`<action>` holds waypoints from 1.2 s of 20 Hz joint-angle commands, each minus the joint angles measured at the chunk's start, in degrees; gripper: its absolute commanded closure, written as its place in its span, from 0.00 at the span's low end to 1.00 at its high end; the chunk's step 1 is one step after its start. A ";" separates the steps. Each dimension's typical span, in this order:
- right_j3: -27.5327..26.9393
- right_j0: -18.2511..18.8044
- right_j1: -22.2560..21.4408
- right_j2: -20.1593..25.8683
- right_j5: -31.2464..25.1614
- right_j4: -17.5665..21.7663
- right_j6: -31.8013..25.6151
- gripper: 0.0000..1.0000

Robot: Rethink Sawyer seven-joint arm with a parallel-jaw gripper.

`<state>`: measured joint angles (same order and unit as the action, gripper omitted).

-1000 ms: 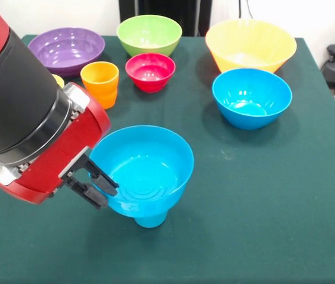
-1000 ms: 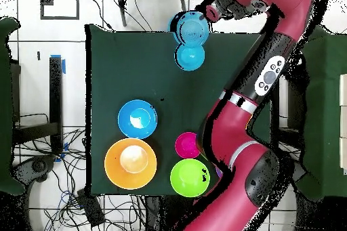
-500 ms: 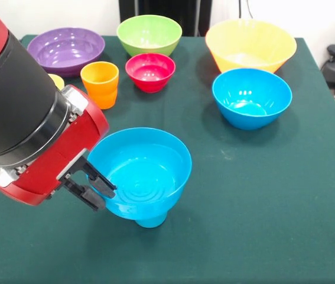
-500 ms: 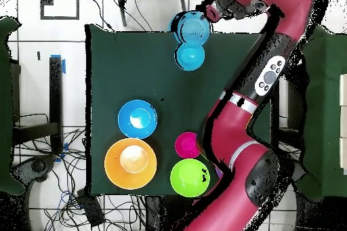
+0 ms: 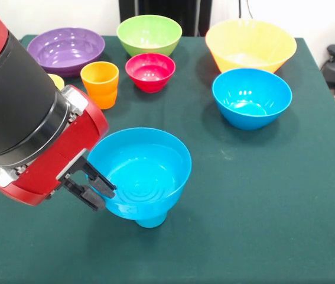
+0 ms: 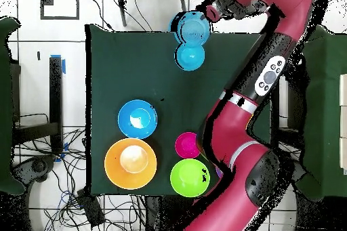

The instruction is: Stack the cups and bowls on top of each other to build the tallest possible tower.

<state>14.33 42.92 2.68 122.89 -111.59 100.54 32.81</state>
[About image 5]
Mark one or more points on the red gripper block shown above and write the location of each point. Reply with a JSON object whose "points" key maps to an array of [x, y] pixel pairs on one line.
{"points": [[58, 159]]}

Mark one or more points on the shallow blue bowl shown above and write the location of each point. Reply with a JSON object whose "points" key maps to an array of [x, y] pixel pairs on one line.
{"points": [[149, 165]]}

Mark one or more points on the blue cup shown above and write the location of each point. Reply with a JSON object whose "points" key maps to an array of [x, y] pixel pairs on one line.
{"points": [[152, 223]]}

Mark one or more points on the large blue bowl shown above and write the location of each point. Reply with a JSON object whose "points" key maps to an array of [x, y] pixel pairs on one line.
{"points": [[253, 115]]}

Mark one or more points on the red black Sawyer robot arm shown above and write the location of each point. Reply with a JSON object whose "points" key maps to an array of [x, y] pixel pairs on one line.
{"points": [[7, 88]]}

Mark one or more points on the orange cup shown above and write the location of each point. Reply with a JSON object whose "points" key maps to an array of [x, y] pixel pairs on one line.
{"points": [[100, 85]]}

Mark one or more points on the yellow cup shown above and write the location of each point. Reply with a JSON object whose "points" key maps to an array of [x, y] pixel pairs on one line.
{"points": [[58, 81]]}

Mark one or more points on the pink red bowl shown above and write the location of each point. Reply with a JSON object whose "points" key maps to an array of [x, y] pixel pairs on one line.
{"points": [[151, 74]]}

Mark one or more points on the purple bowl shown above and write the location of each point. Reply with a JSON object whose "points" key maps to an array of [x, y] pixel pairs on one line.
{"points": [[66, 59]]}

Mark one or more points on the dark green tablecloth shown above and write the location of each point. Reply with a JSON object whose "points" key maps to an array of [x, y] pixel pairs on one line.
{"points": [[244, 222]]}

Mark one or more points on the green bowl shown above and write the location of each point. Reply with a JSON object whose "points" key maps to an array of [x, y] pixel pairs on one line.
{"points": [[149, 38]]}

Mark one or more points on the large yellow bowl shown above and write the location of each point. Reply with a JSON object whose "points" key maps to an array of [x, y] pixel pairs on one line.
{"points": [[250, 44]]}

